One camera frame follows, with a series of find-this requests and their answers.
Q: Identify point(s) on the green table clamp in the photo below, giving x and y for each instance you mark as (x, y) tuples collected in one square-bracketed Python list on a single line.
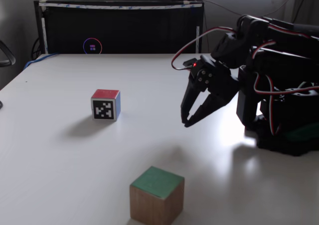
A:
[(302, 132)]

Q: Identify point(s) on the wooden cube with green face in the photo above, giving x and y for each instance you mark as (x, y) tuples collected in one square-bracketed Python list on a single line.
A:
[(157, 200)]

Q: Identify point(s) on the colourful cube with marker tag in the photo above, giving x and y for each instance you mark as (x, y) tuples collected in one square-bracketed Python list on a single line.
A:
[(104, 107)]

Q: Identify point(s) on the black chair armrest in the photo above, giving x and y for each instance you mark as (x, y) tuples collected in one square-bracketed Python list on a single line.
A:
[(7, 56)]

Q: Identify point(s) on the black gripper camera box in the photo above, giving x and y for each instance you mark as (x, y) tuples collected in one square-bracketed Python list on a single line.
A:
[(190, 63)]

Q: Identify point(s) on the black computer case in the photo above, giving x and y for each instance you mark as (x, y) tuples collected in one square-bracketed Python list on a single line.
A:
[(119, 28)]

